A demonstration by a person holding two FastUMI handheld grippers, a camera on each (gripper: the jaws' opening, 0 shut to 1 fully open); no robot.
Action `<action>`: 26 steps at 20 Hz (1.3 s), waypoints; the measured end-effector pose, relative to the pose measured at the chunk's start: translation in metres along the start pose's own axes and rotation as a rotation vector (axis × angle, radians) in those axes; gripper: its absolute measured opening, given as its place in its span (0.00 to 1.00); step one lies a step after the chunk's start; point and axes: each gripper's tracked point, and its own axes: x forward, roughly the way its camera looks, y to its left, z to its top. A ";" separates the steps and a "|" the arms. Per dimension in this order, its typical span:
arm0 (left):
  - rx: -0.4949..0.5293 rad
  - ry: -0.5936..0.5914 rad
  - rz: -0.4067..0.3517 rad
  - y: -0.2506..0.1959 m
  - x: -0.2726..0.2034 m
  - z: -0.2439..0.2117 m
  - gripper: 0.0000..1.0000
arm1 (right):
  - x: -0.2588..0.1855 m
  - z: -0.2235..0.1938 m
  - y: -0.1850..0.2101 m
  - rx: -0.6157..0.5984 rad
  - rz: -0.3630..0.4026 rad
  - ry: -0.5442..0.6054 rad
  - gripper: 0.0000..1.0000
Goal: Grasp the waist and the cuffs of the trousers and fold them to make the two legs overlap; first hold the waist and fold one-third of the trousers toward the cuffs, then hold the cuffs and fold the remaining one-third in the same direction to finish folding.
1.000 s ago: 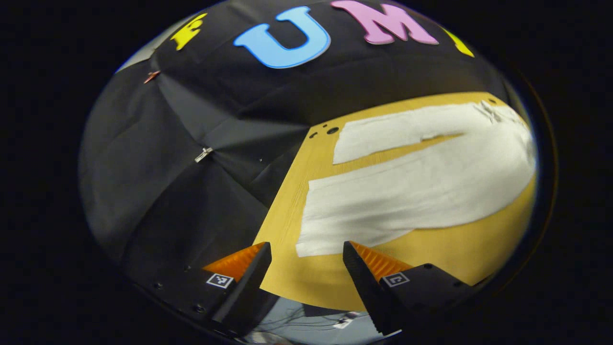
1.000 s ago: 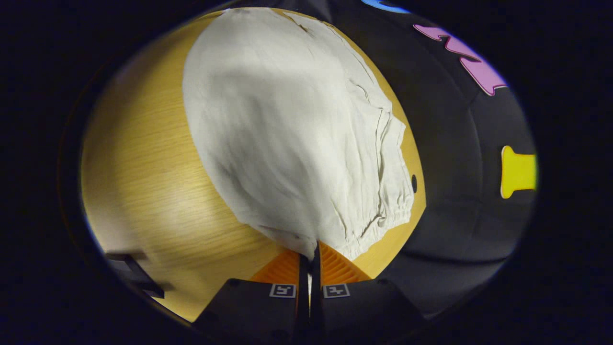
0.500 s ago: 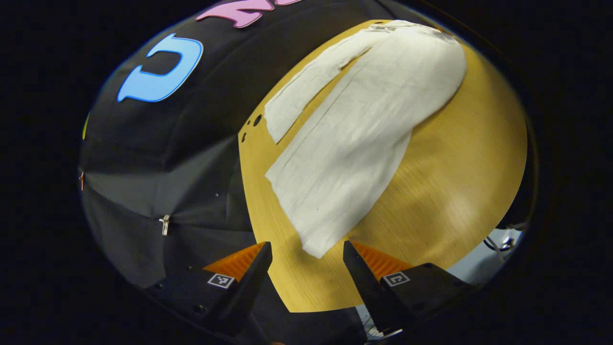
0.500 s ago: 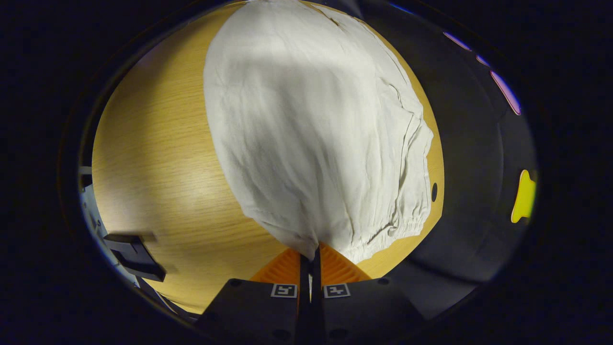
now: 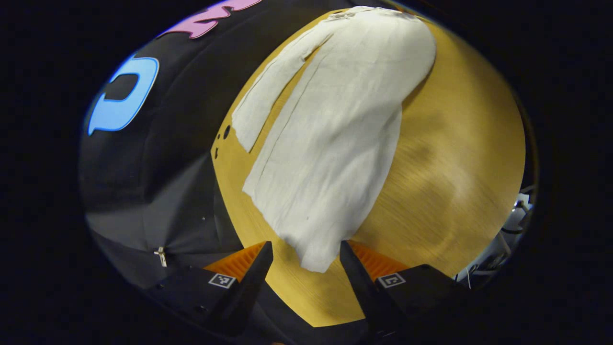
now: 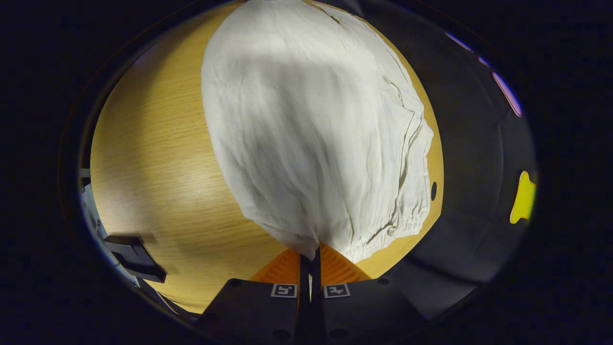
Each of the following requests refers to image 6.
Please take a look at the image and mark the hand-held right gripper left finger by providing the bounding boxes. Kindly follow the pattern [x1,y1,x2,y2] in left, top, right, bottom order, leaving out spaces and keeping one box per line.
[195,248,313,345]

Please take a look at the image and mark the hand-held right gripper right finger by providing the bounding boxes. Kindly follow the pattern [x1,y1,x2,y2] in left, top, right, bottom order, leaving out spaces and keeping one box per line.
[311,243,428,345]

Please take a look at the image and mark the white jeans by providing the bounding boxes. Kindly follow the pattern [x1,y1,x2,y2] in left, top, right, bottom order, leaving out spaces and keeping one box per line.
[200,0,435,264]

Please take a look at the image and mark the dark angular object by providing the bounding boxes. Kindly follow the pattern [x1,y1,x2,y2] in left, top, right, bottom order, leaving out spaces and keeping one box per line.
[103,235,167,283]

